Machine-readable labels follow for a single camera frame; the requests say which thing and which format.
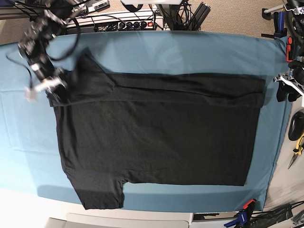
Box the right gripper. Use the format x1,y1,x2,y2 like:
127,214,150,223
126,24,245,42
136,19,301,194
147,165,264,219
28,59,69,102

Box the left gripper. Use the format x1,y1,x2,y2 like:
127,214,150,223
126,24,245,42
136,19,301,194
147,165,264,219
273,67,304,102

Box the black T-shirt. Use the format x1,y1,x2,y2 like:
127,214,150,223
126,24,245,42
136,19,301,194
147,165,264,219
50,54,266,209

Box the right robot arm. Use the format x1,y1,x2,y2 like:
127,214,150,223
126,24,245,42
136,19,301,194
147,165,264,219
18,0,85,103

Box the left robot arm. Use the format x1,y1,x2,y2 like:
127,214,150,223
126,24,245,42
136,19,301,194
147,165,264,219
274,0,304,102

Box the black computer mouse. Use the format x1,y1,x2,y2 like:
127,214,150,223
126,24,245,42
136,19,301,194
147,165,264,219
288,111,304,141

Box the orange black clamp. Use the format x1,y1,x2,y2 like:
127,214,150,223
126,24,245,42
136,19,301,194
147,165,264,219
286,36,297,62

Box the teal table cloth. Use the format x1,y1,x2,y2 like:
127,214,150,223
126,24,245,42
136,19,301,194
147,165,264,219
0,31,291,212

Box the blue black bar clamp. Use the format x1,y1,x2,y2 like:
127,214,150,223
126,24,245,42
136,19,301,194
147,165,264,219
261,11,287,39

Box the white power strip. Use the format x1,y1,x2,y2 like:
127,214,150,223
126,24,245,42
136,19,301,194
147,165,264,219
76,13,164,31

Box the black plastic bag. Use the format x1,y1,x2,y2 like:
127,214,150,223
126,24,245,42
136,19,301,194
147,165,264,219
248,204,293,228

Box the orange blue spring clamp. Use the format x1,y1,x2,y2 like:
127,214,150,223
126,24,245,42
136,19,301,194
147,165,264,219
224,199,257,228

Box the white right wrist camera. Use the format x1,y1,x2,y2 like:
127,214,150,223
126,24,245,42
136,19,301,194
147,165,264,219
24,87,37,102

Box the yellow handled pliers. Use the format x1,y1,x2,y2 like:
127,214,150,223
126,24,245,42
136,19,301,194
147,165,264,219
288,134,304,169

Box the black aluminium extrusion frame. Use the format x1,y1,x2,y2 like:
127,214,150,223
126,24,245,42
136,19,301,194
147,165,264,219
187,2,210,31

